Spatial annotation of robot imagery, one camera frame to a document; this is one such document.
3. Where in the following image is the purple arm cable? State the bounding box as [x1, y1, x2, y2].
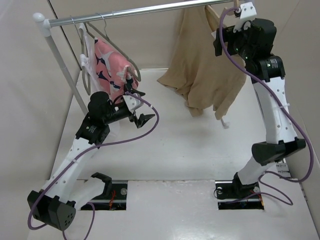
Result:
[26, 91, 161, 240]
[218, 6, 315, 206]

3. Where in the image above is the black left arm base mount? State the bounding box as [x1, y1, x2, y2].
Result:
[90, 172, 128, 211]

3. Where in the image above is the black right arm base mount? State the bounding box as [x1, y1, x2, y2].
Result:
[213, 173, 265, 210]

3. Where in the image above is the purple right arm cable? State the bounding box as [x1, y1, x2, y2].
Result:
[218, 6, 315, 206]

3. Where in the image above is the aluminium rail right side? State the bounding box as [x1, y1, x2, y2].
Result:
[275, 158, 292, 178]

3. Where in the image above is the beige t shirt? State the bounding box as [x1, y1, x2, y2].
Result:
[157, 6, 247, 120]

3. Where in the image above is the white garment on hanger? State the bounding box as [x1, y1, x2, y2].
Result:
[87, 31, 112, 94]

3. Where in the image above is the white clothes rack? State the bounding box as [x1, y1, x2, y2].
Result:
[32, 0, 256, 130]

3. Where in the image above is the grey hanger with pink shirt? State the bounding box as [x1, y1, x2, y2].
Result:
[84, 18, 142, 82]

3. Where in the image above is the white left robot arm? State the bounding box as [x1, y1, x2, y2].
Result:
[27, 77, 159, 232]

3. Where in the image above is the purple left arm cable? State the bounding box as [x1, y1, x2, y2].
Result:
[26, 91, 161, 240]

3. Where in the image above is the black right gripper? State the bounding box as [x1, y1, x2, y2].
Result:
[214, 20, 255, 61]

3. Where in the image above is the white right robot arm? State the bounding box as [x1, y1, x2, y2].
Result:
[213, 18, 306, 197]

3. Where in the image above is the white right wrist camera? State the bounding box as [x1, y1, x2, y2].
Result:
[233, 1, 257, 33]

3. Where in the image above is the pink patterned shirt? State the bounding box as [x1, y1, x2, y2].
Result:
[94, 38, 139, 100]

